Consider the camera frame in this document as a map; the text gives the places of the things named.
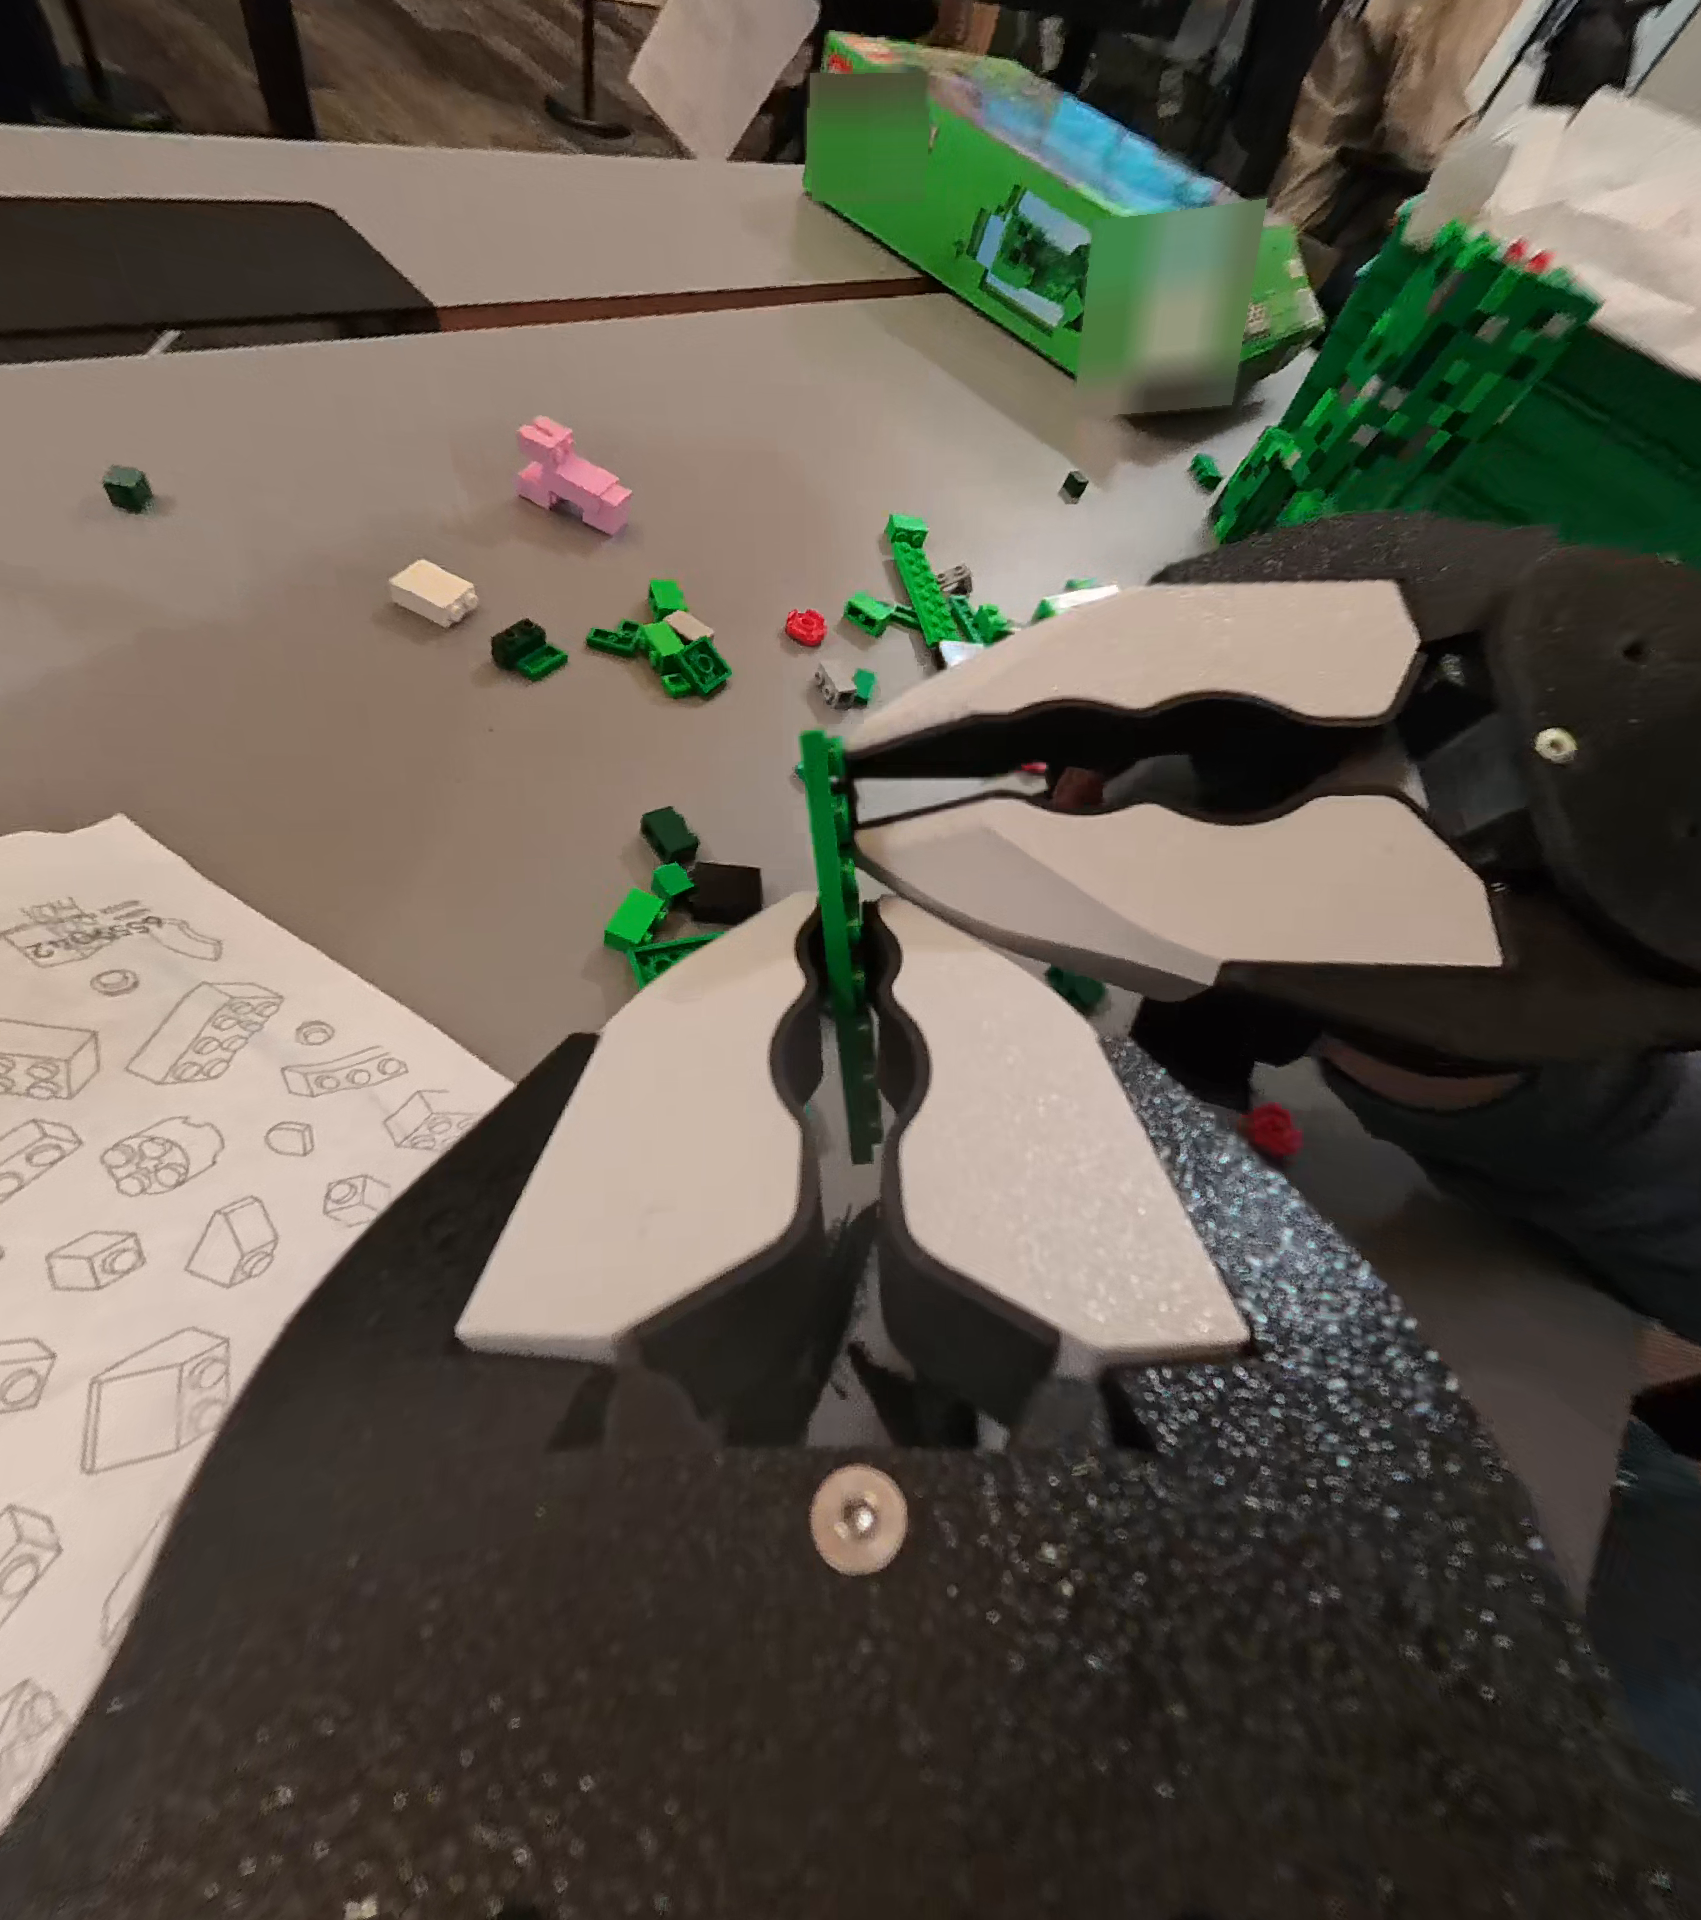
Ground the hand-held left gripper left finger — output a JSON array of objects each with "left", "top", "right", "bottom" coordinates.
[{"left": 454, "top": 888, "right": 852, "bottom": 1397}]

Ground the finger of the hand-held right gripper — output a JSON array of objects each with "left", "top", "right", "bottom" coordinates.
[
  {"left": 838, "top": 575, "right": 1427, "bottom": 786},
  {"left": 854, "top": 779, "right": 1507, "bottom": 1004}
]

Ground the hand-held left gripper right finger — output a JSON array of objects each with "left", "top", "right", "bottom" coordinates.
[{"left": 864, "top": 892, "right": 1252, "bottom": 1419}]

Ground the green studded brick plate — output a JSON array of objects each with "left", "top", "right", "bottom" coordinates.
[{"left": 795, "top": 725, "right": 889, "bottom": 1170}]

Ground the brick-printed white paper bag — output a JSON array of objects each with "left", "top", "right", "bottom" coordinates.
[{"left": 0, "top": 814, "right": 517, "bottom": 1920}]

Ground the person's right forearm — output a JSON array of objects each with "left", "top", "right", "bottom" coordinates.
[{"left": 1314, "top": 1033, "right": 1701, "bottom": 1404}]

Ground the neighbouring grey desk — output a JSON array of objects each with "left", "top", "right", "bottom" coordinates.
[{"left": 0, "top": 116, "right": 942, "bottom": 369}]

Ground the pile of mixed green bricks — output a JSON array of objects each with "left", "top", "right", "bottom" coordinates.
[{"left": 842, "top": 514, "right": 1128, "bottom": 677}]

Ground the green brick model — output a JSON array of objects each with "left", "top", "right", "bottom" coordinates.
[{"left": 1210, "top": 210, "right": 1701, "bottom": 601}]

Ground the green toy set box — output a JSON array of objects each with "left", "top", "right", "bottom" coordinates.
[{"left": 802, "top": 30, "right": 1325, "bottom": 414}]

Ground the pile of small green bricks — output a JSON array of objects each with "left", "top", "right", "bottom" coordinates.
[{"left": 584, "top": 575, "right": 735, "bottom": 702}]

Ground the crumpled white paper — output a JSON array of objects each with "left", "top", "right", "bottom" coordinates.
[{"left": 1420, "top": 90, "right": 1701, "bottom": 422}]

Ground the white brick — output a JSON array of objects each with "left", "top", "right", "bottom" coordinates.
[{"left": 387, "top": 558, "right": 480, "bottom": 630}]

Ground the pink brick pig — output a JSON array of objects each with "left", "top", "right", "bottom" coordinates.
[{"left": 517, "top": 415, "right": 635, "bottom": 538}]

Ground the white sheet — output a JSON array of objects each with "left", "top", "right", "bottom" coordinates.
[{"left": 628, "top": 0, "right": 823, "bottom": 159}]

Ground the black post base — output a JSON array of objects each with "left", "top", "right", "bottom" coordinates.
[{"left": 545, "top": 0, "right": 637, "bottom": 140}]

